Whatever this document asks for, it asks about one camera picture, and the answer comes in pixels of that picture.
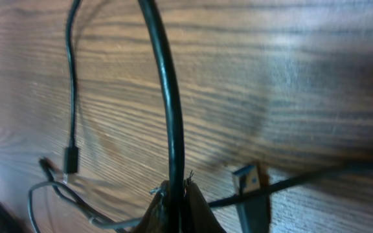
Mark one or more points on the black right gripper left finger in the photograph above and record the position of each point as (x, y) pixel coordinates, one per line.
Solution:
(155, 220)

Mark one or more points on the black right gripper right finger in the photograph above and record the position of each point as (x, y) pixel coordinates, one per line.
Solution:
(197, 215)

